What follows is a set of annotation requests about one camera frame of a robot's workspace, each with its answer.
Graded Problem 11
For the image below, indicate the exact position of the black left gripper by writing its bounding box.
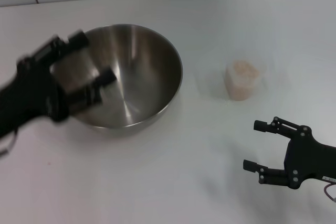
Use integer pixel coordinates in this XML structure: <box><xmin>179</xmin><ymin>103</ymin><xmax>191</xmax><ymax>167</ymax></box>
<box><xmin>0</xmin><ymin>30</ymin><xmax>118</xmax><ymax>140</ymax></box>

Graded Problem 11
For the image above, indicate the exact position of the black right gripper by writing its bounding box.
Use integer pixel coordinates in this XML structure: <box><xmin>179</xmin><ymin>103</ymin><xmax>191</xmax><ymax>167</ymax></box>
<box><xmin>243</xmin><ymin>116</ymin><xmax>336</xmax><ymax>190</ymax></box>

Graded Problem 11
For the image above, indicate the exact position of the clear plastic cup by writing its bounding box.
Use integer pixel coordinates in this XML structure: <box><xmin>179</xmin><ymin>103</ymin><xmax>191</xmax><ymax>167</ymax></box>
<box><xmin>196</xmin><ymin>48</ymin><xmax>274</xmax><ymax>102</ymax></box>

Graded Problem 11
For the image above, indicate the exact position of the stainless steel bowl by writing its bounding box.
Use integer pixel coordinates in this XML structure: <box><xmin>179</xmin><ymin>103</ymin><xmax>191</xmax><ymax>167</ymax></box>
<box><xmin>51</xmin><ymin>24</ymin><xmax>184</xmax><ymax>136</ymax></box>

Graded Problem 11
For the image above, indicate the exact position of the white rice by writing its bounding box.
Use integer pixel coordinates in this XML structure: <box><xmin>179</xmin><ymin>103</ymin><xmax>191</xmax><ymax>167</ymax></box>
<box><xmin>225</xmin><ymin>60</ymin><xmax>261</xmax><ymax>101</ymax></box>

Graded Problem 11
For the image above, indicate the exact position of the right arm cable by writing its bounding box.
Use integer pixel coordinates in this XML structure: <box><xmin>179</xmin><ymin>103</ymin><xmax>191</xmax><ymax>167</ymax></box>
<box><xmin>323</xmin><ymin>183</ymin><xmax>336</xmax><ymax>201</ymax></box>

